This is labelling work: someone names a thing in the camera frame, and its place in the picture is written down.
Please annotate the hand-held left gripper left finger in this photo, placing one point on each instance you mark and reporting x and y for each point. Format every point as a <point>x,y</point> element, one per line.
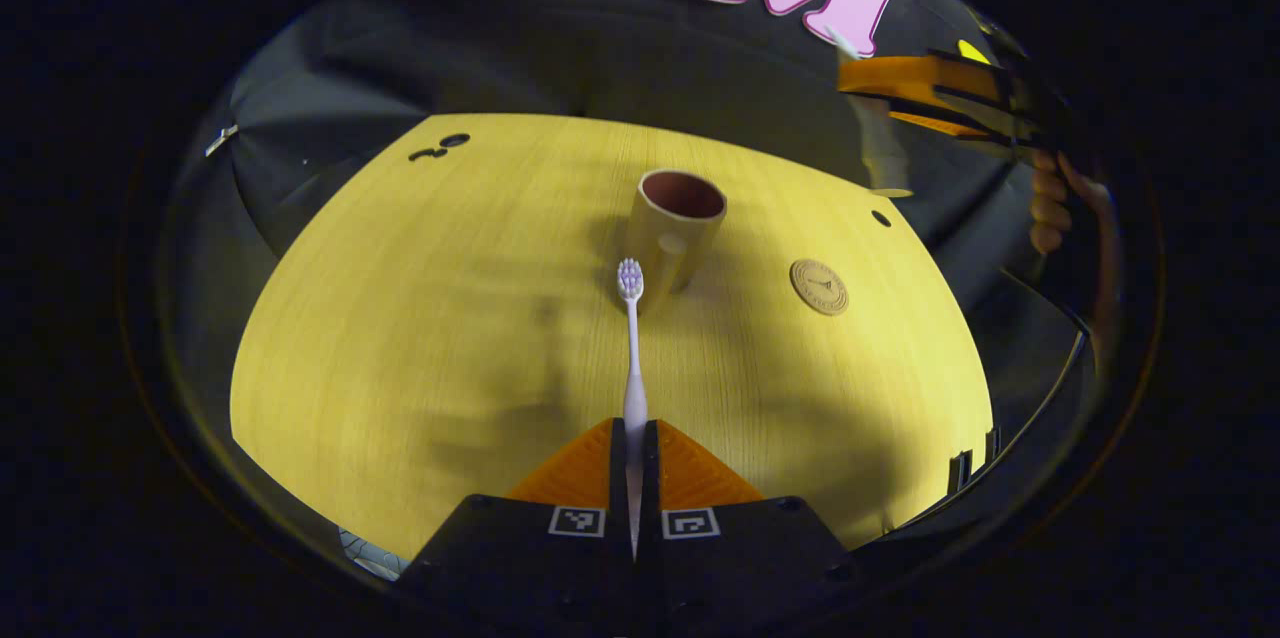
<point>560,558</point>

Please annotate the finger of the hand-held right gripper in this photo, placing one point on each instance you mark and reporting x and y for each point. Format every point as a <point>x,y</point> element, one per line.
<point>950,126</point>
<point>920,78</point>

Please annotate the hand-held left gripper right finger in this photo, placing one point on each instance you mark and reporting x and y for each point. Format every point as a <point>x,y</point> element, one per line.
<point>720,558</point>

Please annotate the white toothpaste tube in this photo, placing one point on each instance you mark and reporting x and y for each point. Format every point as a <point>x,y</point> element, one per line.
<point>885,158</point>

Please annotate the white toothbrush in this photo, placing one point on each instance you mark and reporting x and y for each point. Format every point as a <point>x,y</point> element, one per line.
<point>632,358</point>

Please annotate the beige cup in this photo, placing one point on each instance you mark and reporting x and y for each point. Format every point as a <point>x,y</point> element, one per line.
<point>662,223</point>

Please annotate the wooden desktop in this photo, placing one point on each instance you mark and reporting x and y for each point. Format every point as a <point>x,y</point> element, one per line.
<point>420,318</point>

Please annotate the black backdrop cloth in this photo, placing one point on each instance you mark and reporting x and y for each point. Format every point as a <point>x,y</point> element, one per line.
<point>600,58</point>

